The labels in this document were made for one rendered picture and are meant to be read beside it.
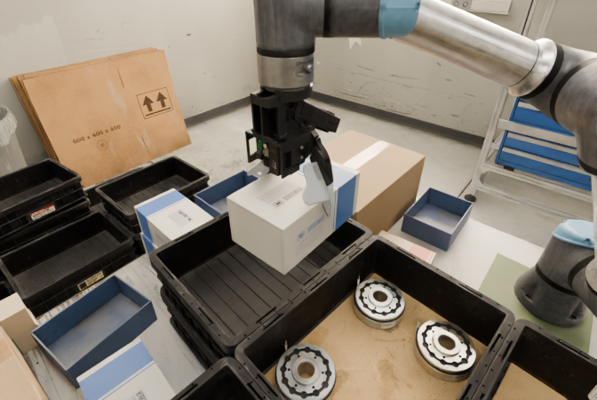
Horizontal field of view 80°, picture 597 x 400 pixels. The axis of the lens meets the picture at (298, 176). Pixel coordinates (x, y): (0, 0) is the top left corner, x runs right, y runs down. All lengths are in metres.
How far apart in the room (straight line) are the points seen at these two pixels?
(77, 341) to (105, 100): 2.23
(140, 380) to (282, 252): 0.41
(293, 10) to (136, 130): 2.75
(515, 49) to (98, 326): 1.03
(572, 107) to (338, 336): 0.55
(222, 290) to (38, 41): 2.48
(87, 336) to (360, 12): 0.90
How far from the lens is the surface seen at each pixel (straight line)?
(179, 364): 0.92
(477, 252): 1.22
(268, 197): 0.56
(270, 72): 0.46
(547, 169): 2.56
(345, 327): 0.78
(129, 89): 3.10
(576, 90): 0.66
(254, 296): 0.82
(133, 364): 0.84
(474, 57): 0.63
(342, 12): 0.44
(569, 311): 1.06
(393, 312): 0.78
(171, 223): 0.96
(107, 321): 1.04
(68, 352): 1.03
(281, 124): 0.48
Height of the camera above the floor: 1.47
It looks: 32 degrees down
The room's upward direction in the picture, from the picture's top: straight up
